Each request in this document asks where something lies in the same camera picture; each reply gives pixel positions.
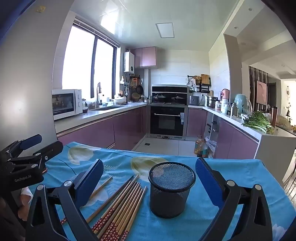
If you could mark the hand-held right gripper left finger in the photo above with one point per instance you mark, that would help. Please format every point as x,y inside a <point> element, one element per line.
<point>89,185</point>

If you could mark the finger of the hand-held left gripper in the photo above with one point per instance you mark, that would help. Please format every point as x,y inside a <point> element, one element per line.
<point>52,149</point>
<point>31,141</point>

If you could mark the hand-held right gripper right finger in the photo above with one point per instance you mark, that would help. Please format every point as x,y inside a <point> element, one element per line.
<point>209,183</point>

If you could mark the black mesh utensil holder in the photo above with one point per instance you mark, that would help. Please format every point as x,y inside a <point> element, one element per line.
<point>171,197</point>

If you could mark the bunch of wooden chopsticks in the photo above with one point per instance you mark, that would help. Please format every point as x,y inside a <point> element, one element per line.
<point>122,208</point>

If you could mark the person's left hand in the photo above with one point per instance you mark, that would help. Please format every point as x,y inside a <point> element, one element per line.
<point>26,197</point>

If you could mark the blue floral tablecloth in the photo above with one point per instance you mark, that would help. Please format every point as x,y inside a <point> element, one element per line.
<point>231,169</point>

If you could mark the white plastic bag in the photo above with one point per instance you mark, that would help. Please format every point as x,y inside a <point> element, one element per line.
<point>211,146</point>

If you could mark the yellow cooking oil bottle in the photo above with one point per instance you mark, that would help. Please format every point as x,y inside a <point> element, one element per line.
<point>197,147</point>

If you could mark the pink base cabinets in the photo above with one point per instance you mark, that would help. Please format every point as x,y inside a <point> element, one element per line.
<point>92,132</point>
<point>235,141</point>

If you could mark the white microwave oven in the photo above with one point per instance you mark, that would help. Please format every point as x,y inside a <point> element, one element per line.
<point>64,104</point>

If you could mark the steel kitchen faucet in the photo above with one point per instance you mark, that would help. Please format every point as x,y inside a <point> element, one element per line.
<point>99,92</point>

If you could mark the black built-in oven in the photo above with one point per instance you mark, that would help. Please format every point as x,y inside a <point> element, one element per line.
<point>166,122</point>

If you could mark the steel thermos bottle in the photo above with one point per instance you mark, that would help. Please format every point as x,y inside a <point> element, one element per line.
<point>235,110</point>

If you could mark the white canister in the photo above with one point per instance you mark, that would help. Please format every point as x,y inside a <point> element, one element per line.
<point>224,106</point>

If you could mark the green leafy vegetables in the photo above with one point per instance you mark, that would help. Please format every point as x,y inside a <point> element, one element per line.
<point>257,121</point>

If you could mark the stainless steel stockpot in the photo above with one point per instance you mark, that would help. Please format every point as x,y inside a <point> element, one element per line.
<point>211,102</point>

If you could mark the white bowl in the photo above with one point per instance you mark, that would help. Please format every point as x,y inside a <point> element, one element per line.
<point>119,101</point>

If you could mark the grey countertop appliance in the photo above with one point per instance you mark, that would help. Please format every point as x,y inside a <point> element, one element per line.
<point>194,100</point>

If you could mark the mint green appliance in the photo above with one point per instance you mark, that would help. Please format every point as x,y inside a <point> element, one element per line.
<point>241,102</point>

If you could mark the black pot with glass lid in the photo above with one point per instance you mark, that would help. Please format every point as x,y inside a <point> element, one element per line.
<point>178,99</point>
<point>159,98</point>

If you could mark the pink electric kettle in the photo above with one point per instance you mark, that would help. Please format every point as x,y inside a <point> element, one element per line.
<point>225,93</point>

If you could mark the brown tumbler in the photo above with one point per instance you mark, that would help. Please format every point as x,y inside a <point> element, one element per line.
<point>274,115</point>

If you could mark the kitchen window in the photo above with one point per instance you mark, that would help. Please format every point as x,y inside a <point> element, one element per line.
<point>78,58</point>

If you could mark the round woven basket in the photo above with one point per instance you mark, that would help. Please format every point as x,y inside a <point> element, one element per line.
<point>136,96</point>

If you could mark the dark slatted partition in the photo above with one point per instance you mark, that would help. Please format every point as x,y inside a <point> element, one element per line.
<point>252,92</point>

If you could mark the black integrated stove hood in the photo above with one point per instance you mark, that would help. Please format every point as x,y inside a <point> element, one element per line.
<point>168,89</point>

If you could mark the wooden cutting board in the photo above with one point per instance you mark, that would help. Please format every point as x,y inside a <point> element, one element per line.
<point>205,79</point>

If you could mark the black frying pan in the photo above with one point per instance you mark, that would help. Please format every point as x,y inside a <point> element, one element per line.
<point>140,89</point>

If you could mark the black wall rack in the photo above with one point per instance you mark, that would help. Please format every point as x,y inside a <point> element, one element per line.
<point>204,88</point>

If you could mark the pink wall picture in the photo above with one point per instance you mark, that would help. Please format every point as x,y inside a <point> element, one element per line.
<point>261,92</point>

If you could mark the white wall water heater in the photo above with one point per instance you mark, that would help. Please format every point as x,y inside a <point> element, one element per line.
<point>128,61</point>

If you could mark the pink wall cabinet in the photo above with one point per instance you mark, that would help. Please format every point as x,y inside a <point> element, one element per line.
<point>145,56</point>

